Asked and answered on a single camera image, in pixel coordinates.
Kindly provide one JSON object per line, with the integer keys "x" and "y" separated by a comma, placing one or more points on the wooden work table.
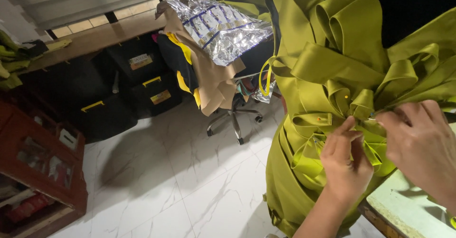
{"x": 96, "y": 36}

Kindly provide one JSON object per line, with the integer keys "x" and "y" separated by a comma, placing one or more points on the olive green satin dress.
{"x": 302, "y": 70}

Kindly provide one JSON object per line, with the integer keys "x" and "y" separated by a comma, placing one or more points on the red wooden cabinet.
{"x": 39, "y": 159}

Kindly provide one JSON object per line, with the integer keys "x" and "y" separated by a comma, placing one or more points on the brown pattern paper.
{"x": 217, "y": 84}

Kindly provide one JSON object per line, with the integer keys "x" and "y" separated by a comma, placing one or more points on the yellow fabric piece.
{"x": 185, "y": 84}

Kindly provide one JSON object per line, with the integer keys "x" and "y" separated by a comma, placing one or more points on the black fabric piece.
{"x": 176, "y": 60}

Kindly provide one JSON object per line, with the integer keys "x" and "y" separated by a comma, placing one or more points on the grey window blind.
{"x": 89, "y": 3}

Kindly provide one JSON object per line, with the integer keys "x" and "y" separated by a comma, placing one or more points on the black storage box, yellow label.
{"x": 156, "y": 95}

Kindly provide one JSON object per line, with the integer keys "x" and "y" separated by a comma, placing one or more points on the crinkled silver foil sheet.
{"x": 221, "y": 31}

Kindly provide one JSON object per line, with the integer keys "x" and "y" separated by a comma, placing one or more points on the person's left hand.
{"x": 342, "y": 170}

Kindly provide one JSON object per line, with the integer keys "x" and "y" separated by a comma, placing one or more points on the small silver foil piece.
{"x": 265, "y": 93}

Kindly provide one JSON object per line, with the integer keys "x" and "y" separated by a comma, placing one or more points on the black storage box, white label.
{"x": 135, "y": 58}

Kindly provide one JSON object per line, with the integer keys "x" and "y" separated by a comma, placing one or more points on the office swivel chair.
{"x": 233, "y": 117}

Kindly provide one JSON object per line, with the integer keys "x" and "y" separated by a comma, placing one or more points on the white-topped table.
{"x": 406, "y": 206}

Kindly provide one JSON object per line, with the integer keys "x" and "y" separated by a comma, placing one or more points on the person's right hand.
{"x": 420, "y": 145}

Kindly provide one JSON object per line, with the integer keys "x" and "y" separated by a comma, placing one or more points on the pile of green fabric scraps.
{"x": 14, "y": 60}

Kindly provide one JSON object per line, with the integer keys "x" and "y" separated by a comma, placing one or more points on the black storage box, plain lid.
{"x": 103, "y": 118}

